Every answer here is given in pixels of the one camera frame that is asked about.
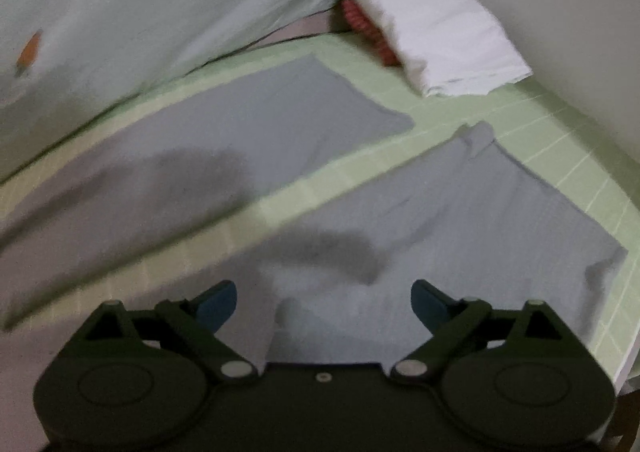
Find grey sweatpants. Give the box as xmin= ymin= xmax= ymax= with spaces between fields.
xmin=1 ymin=56 xmax=628 ymax=373

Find red woven basket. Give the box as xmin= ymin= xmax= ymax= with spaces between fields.
xmin=341 ymin=0 xmax=401 ymax=67

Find white folded cloth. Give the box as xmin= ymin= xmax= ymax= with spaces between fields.
xmin=355 ymin=0 xmax=533 ymax=97

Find green grid cutting mat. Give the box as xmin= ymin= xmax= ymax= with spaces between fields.
xmin=1 ymin=34 xmax=639 ymax=383

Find light green bedsheet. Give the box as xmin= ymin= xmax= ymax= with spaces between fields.
xmin=1 ymin=0 xmax=337 ymax=176

